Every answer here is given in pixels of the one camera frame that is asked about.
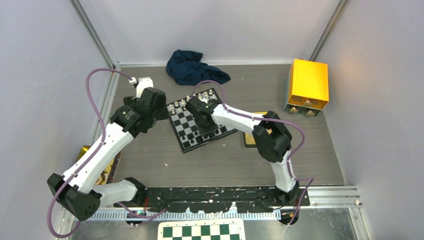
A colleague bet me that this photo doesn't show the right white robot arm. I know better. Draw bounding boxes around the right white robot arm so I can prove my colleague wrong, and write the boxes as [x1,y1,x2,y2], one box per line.
[185,96,299,206]

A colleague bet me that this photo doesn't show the dark blue cloth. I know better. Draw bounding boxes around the dark blue cloth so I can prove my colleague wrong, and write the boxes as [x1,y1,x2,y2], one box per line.
[165,49,231,86]

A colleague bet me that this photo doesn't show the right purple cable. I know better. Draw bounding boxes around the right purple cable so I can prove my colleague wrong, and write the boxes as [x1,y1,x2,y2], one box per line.
[192,80,315,226]

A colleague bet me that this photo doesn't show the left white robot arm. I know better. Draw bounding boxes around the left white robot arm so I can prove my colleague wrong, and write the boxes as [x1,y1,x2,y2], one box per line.
[47,87,167,221]

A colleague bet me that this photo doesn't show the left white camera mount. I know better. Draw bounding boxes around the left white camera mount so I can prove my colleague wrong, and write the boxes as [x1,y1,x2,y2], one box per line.
[128,77,154,98]

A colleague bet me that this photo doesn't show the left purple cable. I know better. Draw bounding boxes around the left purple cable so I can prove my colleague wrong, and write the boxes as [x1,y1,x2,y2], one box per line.
[46,68,167,239]

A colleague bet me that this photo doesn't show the orange drawer box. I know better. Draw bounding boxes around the orange drawer box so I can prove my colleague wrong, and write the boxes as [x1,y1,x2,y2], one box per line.
[283,58,330,118]

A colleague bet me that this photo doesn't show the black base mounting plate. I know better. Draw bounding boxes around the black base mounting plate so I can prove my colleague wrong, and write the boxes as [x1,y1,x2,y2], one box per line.
[123,185,310,214]

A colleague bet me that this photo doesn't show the black white chess board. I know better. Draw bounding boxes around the black white chess board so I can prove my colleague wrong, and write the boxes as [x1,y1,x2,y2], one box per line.
[167,96,238,154]

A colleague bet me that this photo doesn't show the green white checker board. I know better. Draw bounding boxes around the green white checker board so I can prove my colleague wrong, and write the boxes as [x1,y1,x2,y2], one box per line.
[157,218,246,240]

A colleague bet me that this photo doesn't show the purple cable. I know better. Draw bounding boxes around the purple cable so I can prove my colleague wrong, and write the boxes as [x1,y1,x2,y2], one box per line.
[46,68,167,239]
[192,80,315,226]

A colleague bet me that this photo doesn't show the gold tin with black pieces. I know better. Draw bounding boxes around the gold tin with black pieces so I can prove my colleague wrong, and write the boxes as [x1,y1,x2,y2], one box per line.
[243,112,272,149]

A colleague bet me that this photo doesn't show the gold tin with white pieces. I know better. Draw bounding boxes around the gold tin with white pieces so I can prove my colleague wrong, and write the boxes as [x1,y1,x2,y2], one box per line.
[76,145,122,185]

